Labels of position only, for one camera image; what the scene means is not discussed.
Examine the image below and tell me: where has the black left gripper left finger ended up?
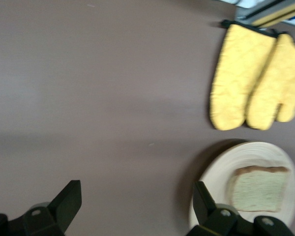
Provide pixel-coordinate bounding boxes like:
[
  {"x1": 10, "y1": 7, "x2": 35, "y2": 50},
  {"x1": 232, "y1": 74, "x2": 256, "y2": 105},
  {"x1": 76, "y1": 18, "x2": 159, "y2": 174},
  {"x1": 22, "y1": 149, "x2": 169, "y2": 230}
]
[{"x1": 12, "y1": 180, "x2": 83, "y2": 236}]

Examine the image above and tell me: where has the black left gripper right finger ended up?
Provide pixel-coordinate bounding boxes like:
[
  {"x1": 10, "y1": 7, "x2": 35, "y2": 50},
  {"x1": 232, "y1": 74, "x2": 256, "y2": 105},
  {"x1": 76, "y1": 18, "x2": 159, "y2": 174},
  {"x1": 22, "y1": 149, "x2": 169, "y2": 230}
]
[{"x1": 190, "y1": 181, "x2": 238, "y2": 236}]

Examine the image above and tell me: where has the slice of toast bread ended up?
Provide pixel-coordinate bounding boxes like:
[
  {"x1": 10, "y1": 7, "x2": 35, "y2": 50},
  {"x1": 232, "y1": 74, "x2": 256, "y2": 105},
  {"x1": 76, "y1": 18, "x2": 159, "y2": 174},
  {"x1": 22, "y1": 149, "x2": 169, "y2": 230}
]
[{"x1": 227, "y1": 166, "x2": 291, "y2": 213}]

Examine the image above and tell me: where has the round beige wooden plate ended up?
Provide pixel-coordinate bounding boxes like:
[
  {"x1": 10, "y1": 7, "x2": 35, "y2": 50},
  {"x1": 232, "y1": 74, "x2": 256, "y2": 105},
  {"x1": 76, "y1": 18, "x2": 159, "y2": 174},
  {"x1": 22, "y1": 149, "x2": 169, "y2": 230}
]
[{"x1": 190, "y1": 141, "x2": 295, "y2": 232}]

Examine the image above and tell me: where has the yellow quilted oven mitt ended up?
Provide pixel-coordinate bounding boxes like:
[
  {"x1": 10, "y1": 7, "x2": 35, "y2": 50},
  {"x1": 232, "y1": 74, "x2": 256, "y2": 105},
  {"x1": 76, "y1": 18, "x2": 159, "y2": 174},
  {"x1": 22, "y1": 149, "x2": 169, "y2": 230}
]
[
  {"x1": 245, "y1": 31, "x2": 295, "y2": 131},
  {"x1": 208, "y1": 20, "x2": 279, "y2": 131}
]

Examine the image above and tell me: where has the yellow black-edged bar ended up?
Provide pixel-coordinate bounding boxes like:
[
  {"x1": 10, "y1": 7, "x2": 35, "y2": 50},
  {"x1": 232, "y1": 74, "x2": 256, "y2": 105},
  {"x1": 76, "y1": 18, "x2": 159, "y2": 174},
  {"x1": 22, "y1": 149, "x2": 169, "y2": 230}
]
[{"x1": 250, "y1": 2, "x2": 295, "y2": 28}]

